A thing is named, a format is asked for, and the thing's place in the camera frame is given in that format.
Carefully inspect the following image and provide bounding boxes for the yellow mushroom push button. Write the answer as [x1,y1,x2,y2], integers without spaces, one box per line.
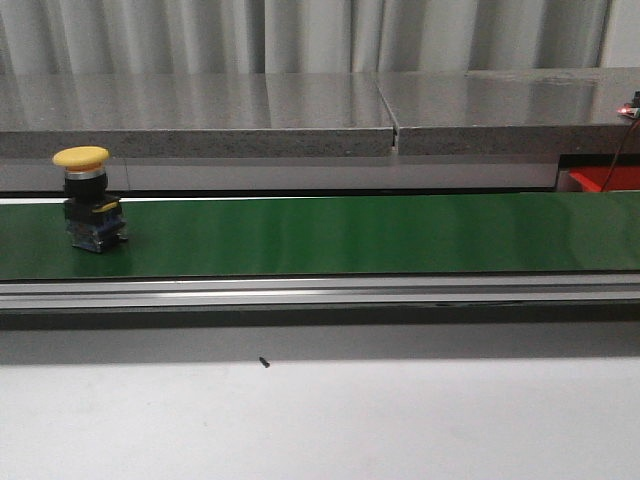
[52,146,128,253]

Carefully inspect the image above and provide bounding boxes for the grey granite counter slab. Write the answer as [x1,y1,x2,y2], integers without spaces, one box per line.
[377,67,639,156]
[1,73,395,158]

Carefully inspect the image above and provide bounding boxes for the red plastic tray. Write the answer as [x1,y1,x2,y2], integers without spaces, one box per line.
[569,166,640,193]

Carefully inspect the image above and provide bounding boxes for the green conveyor belt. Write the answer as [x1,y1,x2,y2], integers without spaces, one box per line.
[1,191,639,281]

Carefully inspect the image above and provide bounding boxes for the small green circuit board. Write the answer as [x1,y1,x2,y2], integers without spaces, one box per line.
[617,103,640,119]

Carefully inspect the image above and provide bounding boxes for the white pleated curtain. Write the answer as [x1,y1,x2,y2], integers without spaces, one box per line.
[1,0,639,75]

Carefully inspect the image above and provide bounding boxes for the aluminium conveyor frame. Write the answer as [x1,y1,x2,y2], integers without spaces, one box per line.
[1,272,639,330]

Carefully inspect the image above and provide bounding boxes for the red black wire pair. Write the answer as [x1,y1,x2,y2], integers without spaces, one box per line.
[598,117,640,192]

